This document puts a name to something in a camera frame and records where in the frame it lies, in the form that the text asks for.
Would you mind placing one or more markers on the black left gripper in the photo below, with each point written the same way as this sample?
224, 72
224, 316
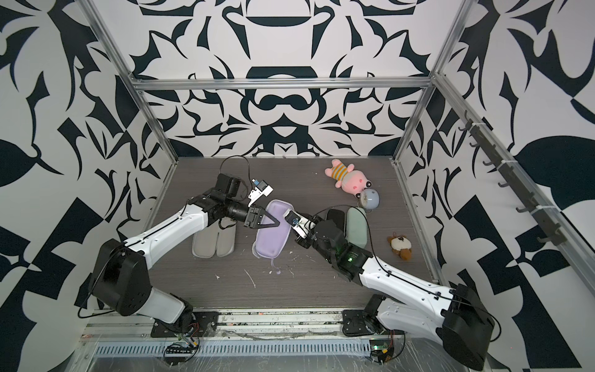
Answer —
257, 218

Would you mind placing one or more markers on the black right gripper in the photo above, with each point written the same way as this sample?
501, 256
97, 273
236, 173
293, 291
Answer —
300, 241

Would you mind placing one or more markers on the lavender umbrella case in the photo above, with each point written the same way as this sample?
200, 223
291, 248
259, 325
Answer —
271, 241

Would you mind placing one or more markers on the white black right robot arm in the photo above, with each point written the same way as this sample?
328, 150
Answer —
452, 317

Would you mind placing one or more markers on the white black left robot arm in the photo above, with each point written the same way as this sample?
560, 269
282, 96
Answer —
120, 278

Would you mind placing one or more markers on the blue round alarm clock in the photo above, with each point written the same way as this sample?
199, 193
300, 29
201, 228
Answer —
368, 199

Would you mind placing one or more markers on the pink plush pig toy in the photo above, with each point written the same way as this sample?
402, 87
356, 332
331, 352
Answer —
347, 178

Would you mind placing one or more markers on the brown white plush dog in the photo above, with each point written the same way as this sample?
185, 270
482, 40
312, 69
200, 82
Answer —
401, 246

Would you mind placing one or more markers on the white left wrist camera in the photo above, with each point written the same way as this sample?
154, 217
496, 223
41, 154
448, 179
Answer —
260, 189

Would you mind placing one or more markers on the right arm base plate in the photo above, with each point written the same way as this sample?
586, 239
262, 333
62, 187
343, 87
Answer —
356, 323

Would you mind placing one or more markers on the white perforated cable tray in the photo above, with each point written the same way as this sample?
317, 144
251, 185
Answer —
250, 348

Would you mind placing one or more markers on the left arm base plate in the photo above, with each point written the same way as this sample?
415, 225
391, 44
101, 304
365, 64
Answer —
200, 324

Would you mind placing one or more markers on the black wall hook rail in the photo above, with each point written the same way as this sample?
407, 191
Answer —
516, 179

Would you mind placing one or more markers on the aluminium cage frame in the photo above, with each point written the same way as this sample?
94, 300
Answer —
576, 250

